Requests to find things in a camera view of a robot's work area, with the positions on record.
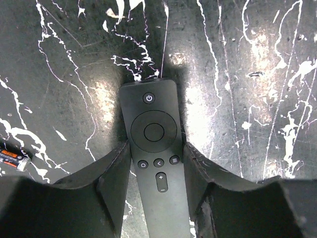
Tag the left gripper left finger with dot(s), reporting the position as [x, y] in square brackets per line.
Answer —
[86, 204]

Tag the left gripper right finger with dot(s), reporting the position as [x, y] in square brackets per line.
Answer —
[224, 205]

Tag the black remote control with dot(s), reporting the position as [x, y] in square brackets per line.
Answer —
[152, 120]

